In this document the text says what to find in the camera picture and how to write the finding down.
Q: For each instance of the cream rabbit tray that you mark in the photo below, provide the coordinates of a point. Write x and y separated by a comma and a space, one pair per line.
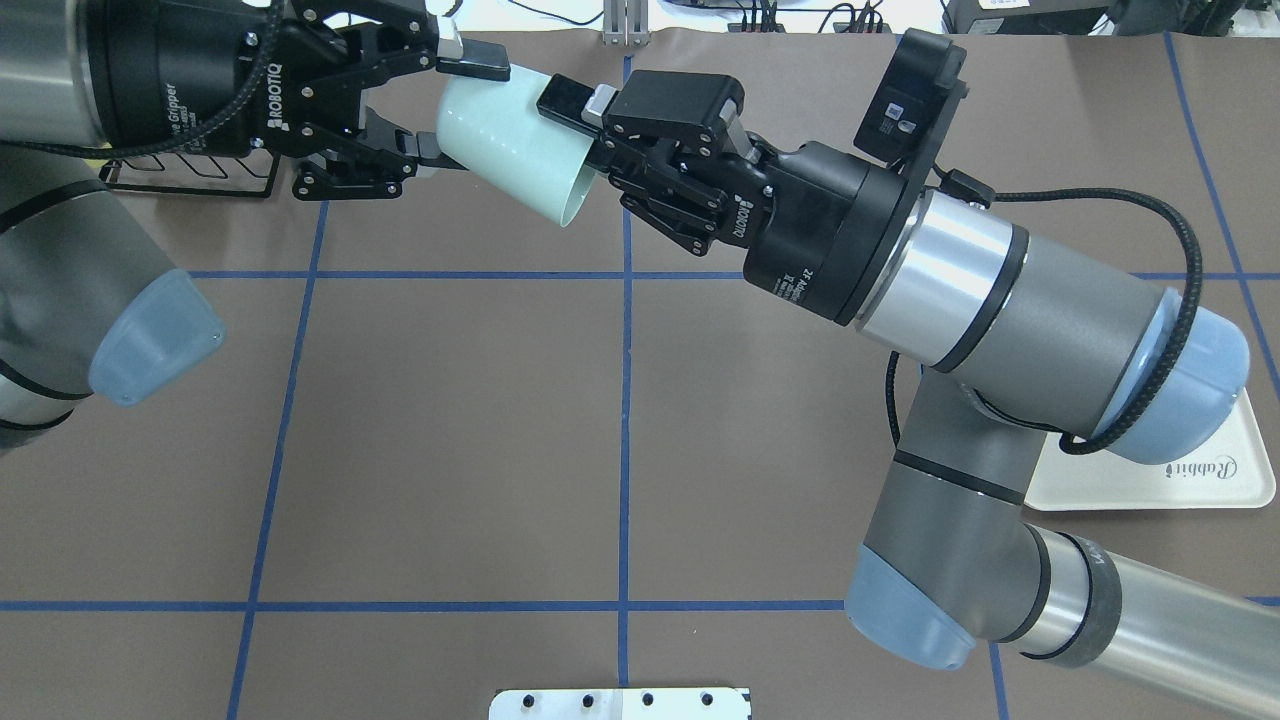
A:
1230, 470

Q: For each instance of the black wire cup rack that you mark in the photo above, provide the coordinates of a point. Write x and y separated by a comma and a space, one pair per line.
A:
251, 177

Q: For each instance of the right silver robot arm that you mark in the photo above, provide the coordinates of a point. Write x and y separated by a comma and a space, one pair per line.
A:
1018, 337

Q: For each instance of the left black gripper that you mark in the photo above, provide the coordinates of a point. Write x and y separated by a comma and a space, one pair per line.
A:
172, 78

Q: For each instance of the black box with label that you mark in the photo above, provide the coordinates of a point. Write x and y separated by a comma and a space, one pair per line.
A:
1070, 18

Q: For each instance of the aluminium frame post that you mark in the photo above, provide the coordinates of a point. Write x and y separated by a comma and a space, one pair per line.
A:
625, 23

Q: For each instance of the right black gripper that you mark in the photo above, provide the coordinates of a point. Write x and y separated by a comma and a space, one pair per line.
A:
815, 233

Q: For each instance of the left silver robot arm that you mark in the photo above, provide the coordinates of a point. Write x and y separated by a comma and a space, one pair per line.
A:
91, 305

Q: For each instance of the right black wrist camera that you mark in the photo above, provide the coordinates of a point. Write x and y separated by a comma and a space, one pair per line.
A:
924, 72

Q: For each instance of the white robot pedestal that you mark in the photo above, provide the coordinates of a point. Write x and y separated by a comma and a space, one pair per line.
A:
623, 703

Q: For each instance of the light green cup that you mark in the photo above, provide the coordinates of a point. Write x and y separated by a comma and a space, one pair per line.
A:
495, 130

